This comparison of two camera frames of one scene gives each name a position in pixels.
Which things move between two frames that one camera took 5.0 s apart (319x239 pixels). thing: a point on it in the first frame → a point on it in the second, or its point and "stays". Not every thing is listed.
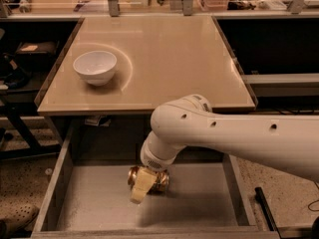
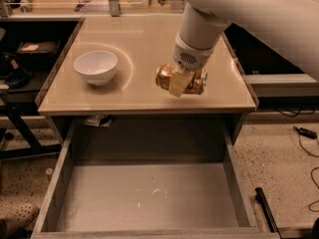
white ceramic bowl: x=96 y=67 stays
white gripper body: x=151 y=161 → x=189 y=58
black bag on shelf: x=36 y=56 stays
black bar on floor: x=270 y=219 stays
